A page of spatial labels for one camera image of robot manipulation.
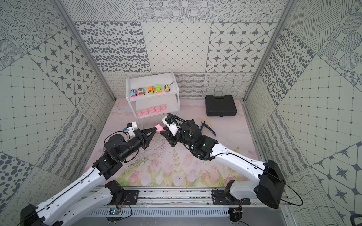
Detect blue handled cutting pliers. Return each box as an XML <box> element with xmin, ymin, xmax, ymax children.
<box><xmin>200</xmin><ymin>121</ymin><xmax>216</xmax><ymax>136</ymax></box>

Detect green orange toy mixer truck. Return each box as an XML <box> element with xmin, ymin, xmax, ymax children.
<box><xmin>148</xmin><ymin>86</ymin><xmax>155</xmax><ymax>94</ymax></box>

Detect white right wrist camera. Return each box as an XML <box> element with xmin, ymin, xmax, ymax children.
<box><xmin>162</xmin><ymin>116</ymin><xmax>179</xmax><ymax>136</ymax></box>

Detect pink teal toy truck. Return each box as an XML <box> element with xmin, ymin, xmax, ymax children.
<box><xmin>130</xmin><ymin>89</ymin><xmax>138</xmax><ymax>97</ymax></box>

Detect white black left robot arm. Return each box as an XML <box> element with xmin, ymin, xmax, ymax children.
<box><xmin>19</xmin><ymin>127</ymin><xmax>156</xmax><ymax>226</ymax></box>

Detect black plastic tool case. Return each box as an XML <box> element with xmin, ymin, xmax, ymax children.
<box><xmin>205</xmin><ymin>95</ymin><xmax>237</xmax><ymax>117</ymax></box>

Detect pink green toy truck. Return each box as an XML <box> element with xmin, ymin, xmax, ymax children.
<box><xmin>164</xmin><ymin>84</ymin><xmax>170</xmax><ymax>92</ymax></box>

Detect orange green toy dump truck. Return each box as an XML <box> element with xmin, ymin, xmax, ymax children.
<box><xmin>155</xmin><ymin>85</ymin><xmax>162</xmax><ymax>93</ymax></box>

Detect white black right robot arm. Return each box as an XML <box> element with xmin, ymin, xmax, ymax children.
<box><xmin>160</xmin><ymin>113</ymin><xmax>287</xmax><ymax>209</ymax></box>

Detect white two-tier shelf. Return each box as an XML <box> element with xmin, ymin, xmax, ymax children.
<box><xmin>126</xmin><ymin>72</ymin><xmax>181</xmax><ymax>127</ymax></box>

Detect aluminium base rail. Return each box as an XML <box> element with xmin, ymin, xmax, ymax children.
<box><xmin>81</xmin><ymin>185</ymin><xmax>292</xmax><ymax>218</ymax></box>

